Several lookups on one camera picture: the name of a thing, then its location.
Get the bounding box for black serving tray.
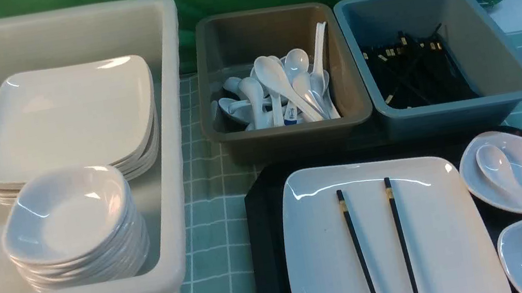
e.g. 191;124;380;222
244;125;522;293

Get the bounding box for pile of white ceramic spoons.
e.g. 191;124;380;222
210;22;341;131

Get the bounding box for white ceramic spoon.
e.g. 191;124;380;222
475;144;522;207

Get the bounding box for grey blue plastic bin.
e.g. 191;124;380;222
334;0;522;141

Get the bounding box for stack of white square plates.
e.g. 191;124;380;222
0;55;160;200

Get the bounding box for brown plastic bin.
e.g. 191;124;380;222
195;3;374;166

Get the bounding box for stack of white small bowls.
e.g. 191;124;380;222
1;165;151;293

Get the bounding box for pile of black chopsticks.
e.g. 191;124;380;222
361;23;480;110

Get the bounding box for large white square rice plate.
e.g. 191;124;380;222
282;156;512;293

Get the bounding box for black chopstick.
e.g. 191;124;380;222
336;190;377;293
384;177;419;293

